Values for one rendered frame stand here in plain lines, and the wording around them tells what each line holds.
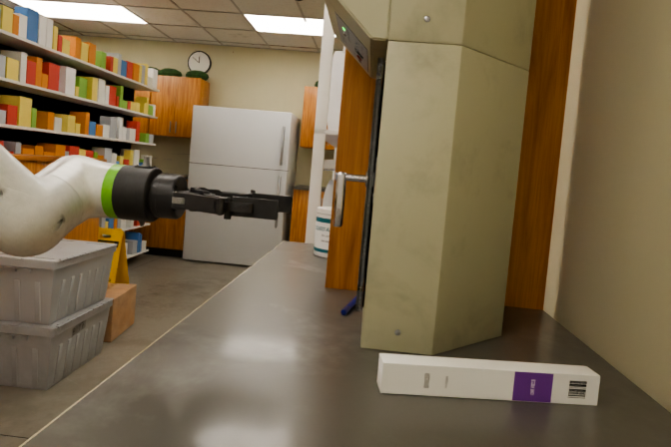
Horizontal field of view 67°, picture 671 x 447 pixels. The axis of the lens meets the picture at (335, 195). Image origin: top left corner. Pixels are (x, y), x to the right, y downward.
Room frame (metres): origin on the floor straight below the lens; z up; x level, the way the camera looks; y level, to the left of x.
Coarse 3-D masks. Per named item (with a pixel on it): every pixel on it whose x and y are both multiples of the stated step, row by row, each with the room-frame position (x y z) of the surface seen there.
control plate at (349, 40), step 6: (336, 18) 0.90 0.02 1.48; (342, 24) 0.89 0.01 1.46; (342, 30) 0.94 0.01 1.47; (348, 30) 0.88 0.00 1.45; (342, 36) 0.99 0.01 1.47; (348, 36) 0.93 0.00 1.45; (354, 36) 0.87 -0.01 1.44; (342, 42) 1.06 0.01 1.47; (348, 42) 0.98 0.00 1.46; (354, 42) 0.92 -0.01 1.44; (360, 42) 0.87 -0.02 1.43; (348, 48) 1.04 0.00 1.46; (360, 48) 0.91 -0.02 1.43; (354, 54) 1.03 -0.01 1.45; (360, 54) 0.96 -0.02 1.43; (366, 54) 0.90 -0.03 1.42; (366, 60) 0.95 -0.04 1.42; (366, 66) 1.00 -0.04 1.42
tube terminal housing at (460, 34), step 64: (448, 0) 0.76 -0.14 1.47; (512, 0) 0.84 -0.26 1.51; (448, 64) 0.76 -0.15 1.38; (512, 64) 0.85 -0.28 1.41; (384, 128) 0.76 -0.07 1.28; (448, 128) 0.76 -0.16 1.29; (512, 128) 0.86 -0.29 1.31; (384, 192) 0.76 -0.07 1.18; (448, 192) 0.76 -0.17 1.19; (512, 192) 0.88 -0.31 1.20; (384, 256) 0.76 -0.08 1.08; (448, 256) 0.77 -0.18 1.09; (384, 320) 0.76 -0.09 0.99; (448, 320) 0.78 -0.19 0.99
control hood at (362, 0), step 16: (336, 0) 0.78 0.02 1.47; (352, 0) 0.77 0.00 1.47; (368, 0) 0.77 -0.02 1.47; (384, 0) 0.77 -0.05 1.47; (352, 16) 0.77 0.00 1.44; (368, 16) 0.77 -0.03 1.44; (384, 16) 0.77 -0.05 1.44; (336, 32) 1.03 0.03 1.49; (352, 32) 0.87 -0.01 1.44; (368, 32) 0.77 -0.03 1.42; (384, 32) 0.77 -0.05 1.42; (368, 48) 0.84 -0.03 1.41; (384, 48) 0.81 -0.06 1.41; (368, 64) 0.97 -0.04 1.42
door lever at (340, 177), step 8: (336, 176) 0.82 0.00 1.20; (344, 176) 0.81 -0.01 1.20; (352, 176) 0.81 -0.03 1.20; (360, 176) 0.81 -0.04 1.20; (336, 184) 0.82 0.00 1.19; (344, 184) 0.81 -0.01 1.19; (336, 192) 0.81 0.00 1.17; (344, 192) 0.82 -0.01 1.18; (336, 200) 0.81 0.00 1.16; (336, 208) 0.81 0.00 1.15; (336, 216) 0.81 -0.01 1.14; (336, 224) 0.81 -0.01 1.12
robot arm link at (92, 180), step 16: (64, 160) 0.82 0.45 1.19; (80, 160) 0.83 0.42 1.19; (96, 160) 0.85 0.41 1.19; (64, 176) 0.78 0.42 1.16; (80, 176) 0.80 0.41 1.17; (96, 176) 0.81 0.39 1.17; (112, 176) 0.81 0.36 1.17; (80, 192) 0.78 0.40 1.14; (96, 192) 0.80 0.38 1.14; (96, 208) 0.81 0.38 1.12; (112, 208) 0.81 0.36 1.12
